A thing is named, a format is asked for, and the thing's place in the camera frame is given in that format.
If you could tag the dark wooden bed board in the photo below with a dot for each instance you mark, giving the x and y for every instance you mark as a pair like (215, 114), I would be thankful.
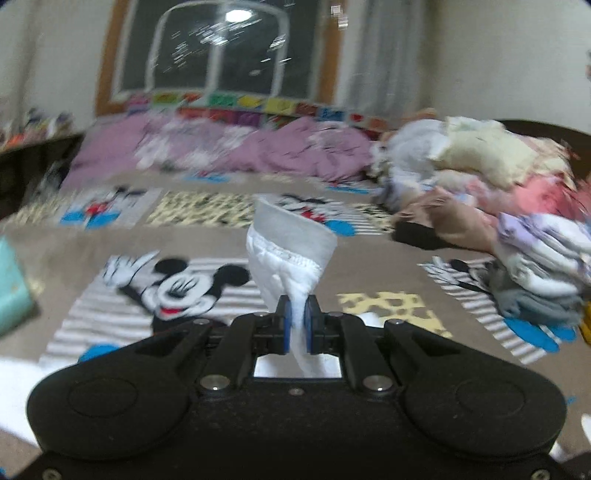
(554, 134)

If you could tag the white garment with grey band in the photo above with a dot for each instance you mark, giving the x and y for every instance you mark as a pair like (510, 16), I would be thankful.
(286, 251)

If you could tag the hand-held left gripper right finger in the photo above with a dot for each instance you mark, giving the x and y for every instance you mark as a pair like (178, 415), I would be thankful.
(312, 328)

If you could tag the cartoon mouse printed blanket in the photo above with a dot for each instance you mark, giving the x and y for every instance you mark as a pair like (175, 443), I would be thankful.
(115, 240)

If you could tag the window with wooden frame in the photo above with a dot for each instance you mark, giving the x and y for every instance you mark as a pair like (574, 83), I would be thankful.
(217, 50)

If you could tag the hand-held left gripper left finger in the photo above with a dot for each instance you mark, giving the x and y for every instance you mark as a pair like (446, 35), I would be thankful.
(285, 330)

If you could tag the colourful patchwork cloth strip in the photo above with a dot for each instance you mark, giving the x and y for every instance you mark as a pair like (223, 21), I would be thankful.
(240, 108)

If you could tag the pile of unfolded clothes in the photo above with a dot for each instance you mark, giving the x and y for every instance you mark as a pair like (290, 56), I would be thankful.
(475, 170)

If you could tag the blurred colourful clutter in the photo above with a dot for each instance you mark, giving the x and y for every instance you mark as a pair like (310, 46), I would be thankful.
(32, 127)

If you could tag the grey curtain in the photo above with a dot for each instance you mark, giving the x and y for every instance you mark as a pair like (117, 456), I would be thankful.
(385, 55)

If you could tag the purple quilt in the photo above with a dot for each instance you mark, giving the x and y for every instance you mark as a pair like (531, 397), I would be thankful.
(272, 145)

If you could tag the dark cloth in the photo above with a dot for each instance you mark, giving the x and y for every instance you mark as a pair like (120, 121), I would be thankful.
(415, 236)

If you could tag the yellow object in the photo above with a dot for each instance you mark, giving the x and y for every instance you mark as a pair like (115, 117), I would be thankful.
(586, 323)

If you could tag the stack of folded clothes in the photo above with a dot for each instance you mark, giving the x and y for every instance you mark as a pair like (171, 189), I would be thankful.
(542, 258)

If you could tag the dark wooden side cabinet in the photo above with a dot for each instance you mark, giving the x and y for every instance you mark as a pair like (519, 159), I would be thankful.
(32, 170)

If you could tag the teal folded cloth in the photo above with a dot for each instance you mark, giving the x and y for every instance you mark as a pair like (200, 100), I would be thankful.
(11, 288)

